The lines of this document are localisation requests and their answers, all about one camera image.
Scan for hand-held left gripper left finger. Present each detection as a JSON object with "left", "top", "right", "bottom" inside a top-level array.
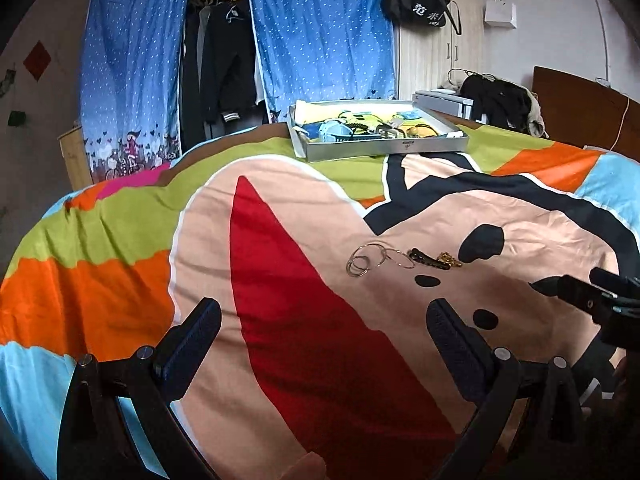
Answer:
[{"left": 57, "top": 297, "right": 223, "bottom": 480}]

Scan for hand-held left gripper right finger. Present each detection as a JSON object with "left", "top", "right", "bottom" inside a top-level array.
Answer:
[{"left": 426, "top": 298, "right": 584, "bottom": 480}]

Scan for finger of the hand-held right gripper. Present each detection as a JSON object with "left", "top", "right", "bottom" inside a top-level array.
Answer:
[
  {"left": 589, "top": 267, "right": 640, "bottom": 307},
  {"left": 532, "top": 274, "right": 609, "bottom": 319}
]

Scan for shallow silver tray box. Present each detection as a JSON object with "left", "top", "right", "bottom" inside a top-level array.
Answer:
[{"left": 287, "top": 99, "right": 471, "bottom": 162}]

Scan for grey hair claw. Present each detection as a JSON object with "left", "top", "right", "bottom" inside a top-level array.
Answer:
[{"left": 372, "top": 121, "right": 406, "bottom": 140}]

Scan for dark bead necklace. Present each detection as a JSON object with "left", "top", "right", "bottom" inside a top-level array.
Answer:
[{"left": 347, "top": 112, "right": 374, "bottom": 136}]

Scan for light blue smartwatch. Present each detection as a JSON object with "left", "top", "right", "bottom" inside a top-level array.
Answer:
[{"left": 316, "top": 117, "right": 356, "bottom": 144}]

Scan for black hair clip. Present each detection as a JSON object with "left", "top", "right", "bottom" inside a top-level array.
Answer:
[{"left": 406, "top": 247, "right": 439, "bottom": 271}]

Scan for colourful cartoon printed blanket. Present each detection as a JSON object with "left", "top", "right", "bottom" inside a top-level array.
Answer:
[{"left": 0, "top": 119, "right": 640, "bottom": 480}]

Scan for silver hoop rings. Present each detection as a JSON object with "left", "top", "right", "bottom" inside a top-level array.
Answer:
[{"left": 346, "top": 242, "right": 401, "bottom": 277}]

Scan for beige garment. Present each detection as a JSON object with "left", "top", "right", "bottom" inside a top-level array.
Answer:
[{"left": 525, "top": 92, "right": 551, "bottom": 139}]

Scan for brown wooden headboard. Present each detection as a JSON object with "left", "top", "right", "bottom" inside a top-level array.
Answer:
[{"left": 531, "top": 66, "right": 640, "bottom": 164}]

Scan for pile of black clothes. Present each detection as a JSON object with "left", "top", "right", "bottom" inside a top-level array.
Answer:
[{"left": 457, "top": 74, "right": 534, "bottom": 131}]

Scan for light wooden cabinet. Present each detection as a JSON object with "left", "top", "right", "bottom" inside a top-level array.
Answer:
[{"left": 57, "top": 125, "right": 94, "bottom": 191}]

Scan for white storage box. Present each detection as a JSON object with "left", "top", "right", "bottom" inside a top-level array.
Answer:
[{"left": 414, "top": 89, "right": 474, "bottom": 119}]

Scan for yellow cartoon cloth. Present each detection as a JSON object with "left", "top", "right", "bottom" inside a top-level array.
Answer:
[{"left": 295, "top": 101, "right": 452, "bottom": 142}]

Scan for white wooden wardrobe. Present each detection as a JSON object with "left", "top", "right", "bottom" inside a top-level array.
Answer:
[{"left": 392, "top": 0, "right": 486, "bottom": 106}]

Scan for hanging dark clothes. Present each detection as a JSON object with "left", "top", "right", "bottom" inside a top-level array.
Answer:
[{"left": 179, "top": 0, "right": 266, "bottom": 154}]

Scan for white paper bag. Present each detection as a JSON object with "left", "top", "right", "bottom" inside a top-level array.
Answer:
[{"left": 484, "top": 0, "right": 517, "bottom": 29}]

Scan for blue dotted curtain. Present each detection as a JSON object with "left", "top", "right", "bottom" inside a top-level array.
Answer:
[
  {"left": 245, "top": 0, "right": 399, "bottom": 116},
  {"left": 80, "top": 0, "right": 196, "bottom": 184}
]

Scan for white cable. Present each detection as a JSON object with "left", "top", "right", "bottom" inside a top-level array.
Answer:
[{"left": 595, "top": 77, "right": 631, "bottom": 154}]

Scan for red diamond wall sticker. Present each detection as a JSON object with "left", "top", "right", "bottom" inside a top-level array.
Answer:
[{"left": 24, "top": 42, "right": 52, "bottom": 81}]

